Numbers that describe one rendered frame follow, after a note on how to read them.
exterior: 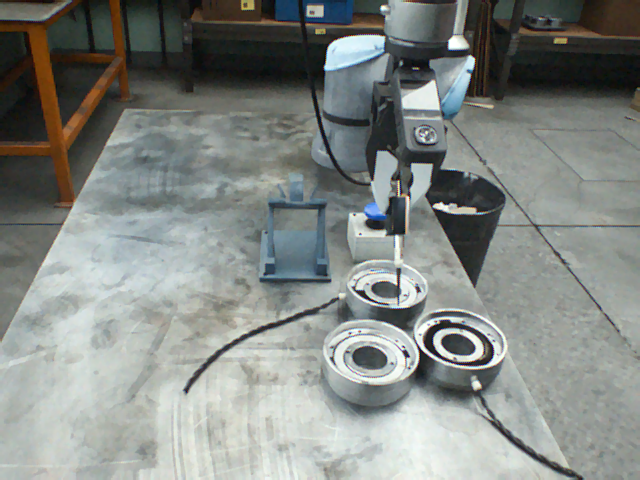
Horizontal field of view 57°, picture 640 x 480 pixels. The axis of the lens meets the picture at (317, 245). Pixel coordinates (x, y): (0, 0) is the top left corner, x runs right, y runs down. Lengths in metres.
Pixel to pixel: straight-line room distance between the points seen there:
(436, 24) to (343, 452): 0.44
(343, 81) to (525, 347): 1.26
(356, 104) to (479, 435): 0.66
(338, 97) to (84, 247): 0.52
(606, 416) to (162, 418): 1.52
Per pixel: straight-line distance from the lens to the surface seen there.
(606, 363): 2.16
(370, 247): 0.86
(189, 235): 0.93
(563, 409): 1.93
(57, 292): 0.84
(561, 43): 4.55
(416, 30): 0.66
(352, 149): 1.14
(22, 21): 2.57
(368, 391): 0.63
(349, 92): 1.11
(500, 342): 0.73
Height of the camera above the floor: 1.28
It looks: 32 degrees down
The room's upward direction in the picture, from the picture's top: 4 degrees clockwise
